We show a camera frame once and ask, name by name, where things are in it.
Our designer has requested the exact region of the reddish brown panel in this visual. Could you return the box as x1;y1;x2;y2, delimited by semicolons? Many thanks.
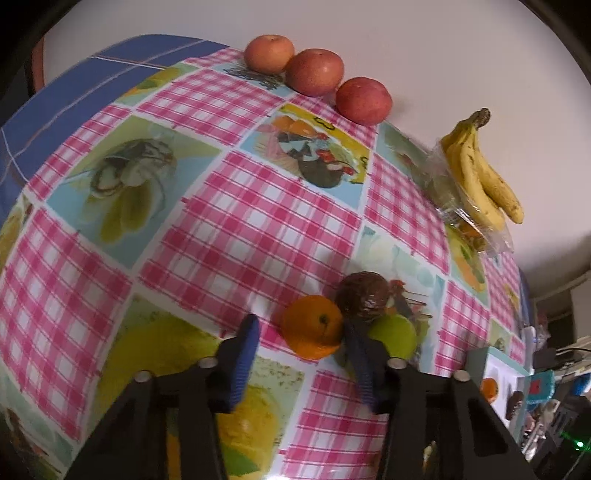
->
25;34;47;88

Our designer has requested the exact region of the dark brown dried date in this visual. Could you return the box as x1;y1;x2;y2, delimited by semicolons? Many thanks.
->
507;390;526;421

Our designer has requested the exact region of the clear plastic container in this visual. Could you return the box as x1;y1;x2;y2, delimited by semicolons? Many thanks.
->
411;143;514;257

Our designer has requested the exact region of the yellow banana bunch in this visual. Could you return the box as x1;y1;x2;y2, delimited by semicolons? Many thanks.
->
438;107;526;232

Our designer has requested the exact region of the green jujube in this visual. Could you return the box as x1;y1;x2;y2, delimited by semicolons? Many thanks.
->
367;314;419;360

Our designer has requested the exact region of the pale orange apple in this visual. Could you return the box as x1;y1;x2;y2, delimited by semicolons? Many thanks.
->
244;34;295;75

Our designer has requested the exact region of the red apple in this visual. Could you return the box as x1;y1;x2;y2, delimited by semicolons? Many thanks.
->
285;48;345;97
335;77;393;125

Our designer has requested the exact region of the dark round passion fruit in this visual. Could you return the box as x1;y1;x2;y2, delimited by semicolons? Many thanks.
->
334;271;391;324

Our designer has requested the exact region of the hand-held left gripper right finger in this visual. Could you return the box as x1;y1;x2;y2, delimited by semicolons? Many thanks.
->
344;318;539;480

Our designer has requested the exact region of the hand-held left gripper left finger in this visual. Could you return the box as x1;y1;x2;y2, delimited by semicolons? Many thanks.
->
65;314;262;480

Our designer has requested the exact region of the white teal cardboard tray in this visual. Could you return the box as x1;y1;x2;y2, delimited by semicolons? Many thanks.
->
464;346;532;435

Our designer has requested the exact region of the teal toy box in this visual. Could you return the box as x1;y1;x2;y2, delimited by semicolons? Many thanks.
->
526;369;559;411

